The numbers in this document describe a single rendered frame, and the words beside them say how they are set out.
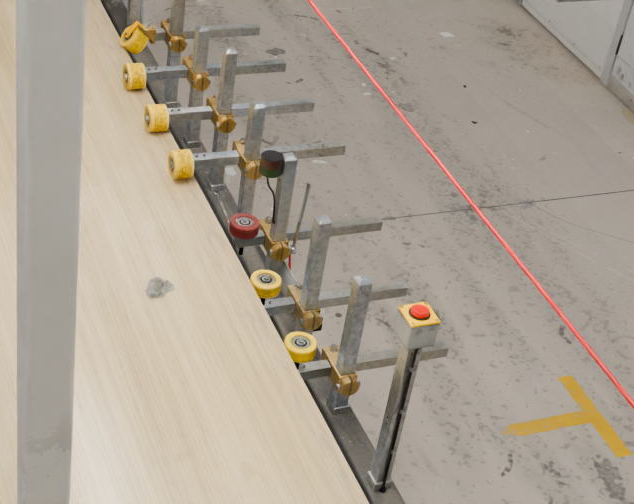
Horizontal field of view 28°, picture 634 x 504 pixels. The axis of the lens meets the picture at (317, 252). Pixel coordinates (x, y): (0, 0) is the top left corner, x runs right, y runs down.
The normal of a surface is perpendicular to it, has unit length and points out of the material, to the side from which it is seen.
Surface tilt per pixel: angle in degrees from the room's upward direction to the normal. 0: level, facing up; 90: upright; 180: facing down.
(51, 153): 90
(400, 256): 0
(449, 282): 0
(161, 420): 0
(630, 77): 90
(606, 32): 91
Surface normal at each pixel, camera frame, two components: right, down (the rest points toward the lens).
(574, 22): -0.92, 0.12
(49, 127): 0.36, 0.59
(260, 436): 0.14, -0.80
